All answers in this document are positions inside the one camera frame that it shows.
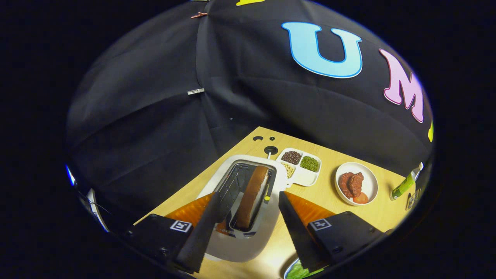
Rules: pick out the white-edged dark device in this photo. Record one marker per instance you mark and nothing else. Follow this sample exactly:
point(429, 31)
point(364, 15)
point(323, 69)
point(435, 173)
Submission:
point(97, 209)

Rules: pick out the white bread slice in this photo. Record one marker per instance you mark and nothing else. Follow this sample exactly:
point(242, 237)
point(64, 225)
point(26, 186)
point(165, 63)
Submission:
point(252, 193)

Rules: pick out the green lettuce leaf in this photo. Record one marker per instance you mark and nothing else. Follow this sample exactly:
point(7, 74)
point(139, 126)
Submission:
point(300, 273)

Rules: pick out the white divided condiment tray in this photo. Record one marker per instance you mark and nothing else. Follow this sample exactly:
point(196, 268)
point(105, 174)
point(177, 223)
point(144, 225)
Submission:
point(306, 178)

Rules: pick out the red tomato slice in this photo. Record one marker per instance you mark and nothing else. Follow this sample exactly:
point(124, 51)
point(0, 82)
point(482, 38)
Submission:
point(361, 198)

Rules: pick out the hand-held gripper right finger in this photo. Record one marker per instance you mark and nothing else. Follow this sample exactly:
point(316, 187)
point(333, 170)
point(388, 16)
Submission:
point(298, 236)

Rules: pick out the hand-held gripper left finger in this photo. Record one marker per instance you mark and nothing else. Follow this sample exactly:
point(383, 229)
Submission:
point(203, 236)

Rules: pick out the pile of dark red beans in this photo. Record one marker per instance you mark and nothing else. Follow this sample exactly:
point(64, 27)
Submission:
point(291, 157)

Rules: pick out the green label water bottle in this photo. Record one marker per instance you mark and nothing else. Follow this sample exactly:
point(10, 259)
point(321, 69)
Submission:
point(405, 186)

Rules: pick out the white toaster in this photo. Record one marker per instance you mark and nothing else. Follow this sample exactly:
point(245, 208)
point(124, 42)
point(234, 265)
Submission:
point(240, 248)

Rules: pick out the round blue plate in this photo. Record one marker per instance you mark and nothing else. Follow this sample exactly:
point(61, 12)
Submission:
point(288, 269)

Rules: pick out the silver cloth clip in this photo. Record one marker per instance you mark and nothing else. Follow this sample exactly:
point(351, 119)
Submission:
point(195, 91)

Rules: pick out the black backdrop cloth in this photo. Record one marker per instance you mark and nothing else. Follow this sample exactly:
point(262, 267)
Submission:
point(155, 97)

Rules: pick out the pile of yellow beans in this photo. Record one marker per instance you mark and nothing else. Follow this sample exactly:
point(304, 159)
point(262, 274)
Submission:
point(288, 169)

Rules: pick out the round white plate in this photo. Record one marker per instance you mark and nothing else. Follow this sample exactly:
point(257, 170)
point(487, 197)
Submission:
point(370, 182)

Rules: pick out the pile of green beans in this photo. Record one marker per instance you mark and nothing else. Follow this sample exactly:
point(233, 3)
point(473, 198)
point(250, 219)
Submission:
point(309, 163)

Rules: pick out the orange cloth clip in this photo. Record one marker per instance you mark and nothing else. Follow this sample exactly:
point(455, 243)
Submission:
point(198, 15)

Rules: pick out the brown meat slice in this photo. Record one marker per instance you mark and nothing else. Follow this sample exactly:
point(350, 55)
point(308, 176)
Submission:
point(344, 186)
point(356, 184)

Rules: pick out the lit computer screen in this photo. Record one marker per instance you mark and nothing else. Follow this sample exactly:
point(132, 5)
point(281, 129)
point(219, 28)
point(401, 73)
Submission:
point(70, 175)

